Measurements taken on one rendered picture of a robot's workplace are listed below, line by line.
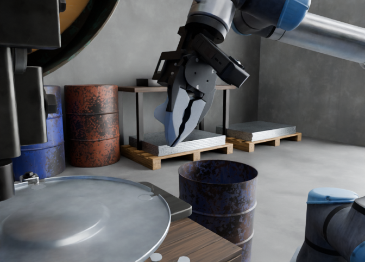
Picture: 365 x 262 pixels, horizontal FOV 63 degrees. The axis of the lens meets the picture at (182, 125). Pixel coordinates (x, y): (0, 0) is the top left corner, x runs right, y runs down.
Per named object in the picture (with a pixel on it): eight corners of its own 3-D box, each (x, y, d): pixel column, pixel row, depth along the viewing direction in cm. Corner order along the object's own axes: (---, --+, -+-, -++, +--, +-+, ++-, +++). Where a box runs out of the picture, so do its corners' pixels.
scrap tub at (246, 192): (217, 227, 194) (219, 155, 187) (271, 258, 161) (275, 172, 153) (163, 249, 169) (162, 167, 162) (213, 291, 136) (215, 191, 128)
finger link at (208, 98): (197, 126, 51) (213, 79, 52) (203, 128, 50) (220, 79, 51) (177, 117, 48) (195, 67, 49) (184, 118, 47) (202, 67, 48)
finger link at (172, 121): (153, 141, 51) (171, 91, 52) (175, 148, 46) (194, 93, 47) (138, 136, 49) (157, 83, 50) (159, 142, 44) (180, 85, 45)
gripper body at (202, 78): (180, 99, 56) (200, 41, 57) (213, 103, 49) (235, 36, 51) (149, 82, 51) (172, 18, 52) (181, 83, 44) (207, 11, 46)
